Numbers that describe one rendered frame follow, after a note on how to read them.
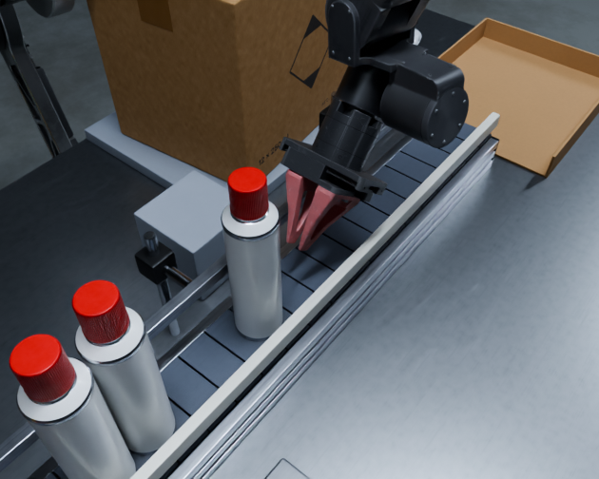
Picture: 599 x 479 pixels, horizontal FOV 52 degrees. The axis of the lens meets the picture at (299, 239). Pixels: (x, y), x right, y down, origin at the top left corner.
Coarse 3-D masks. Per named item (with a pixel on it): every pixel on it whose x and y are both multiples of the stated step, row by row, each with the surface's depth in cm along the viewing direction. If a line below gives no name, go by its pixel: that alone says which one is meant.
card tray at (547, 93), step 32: (480, 32) 113; (512, 32) 111; (480, 64) 109; (512, 64) 109; (544, 64) 109; (576, 64) 107; (480, 96) 102; (512, 96) 102; (544, 96) 102; (576, 96) 102; (512, 128) 96; (544, 128) 96; (576, 128) 90; (512, 160) 91; (544, 160) 91
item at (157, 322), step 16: (384, 128) 76; (304, 192) 68; (224, 256) 62; (208, 272) 60; (224, 272) 61; (192, 288) 59; (208, 288) 60; (176, 304) 58; (160, 320) 56; (16, 432) 49; (32, 432) 49; (0, 448) 48; (16, 448) 48; (0, 464) 48
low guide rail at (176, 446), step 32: (480, 128) 83; (448, 160) 79; (416, 192) 75; (384, 224) 71; (352, 256) 68; (320, 288) 65; (288, 320) 62; (256, 352) 60; (224, 384) 57; (192, 416) 55; (160, 448) 53
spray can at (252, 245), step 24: (240, 168) 52; (240, 192) 50; (264, 192) 51; (240, 216) 52; (264, 216) 53; (240, 240) 53; (264, 240) 53; (240, 264) 56; (264, 264) 56; (240, 288) 58; (264, 288) 58; (240, 312) 62; (264, 312) 61; (264, 336) 64
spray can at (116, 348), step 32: (96, 288) 43; (96, 320) 42; (128, 320) 45; (96, 352) 44; (128, 352) 45; (128, 384) 47; (160, 384) 51; (128, 416) 51; (160, 416) 53; (128, 448) 56
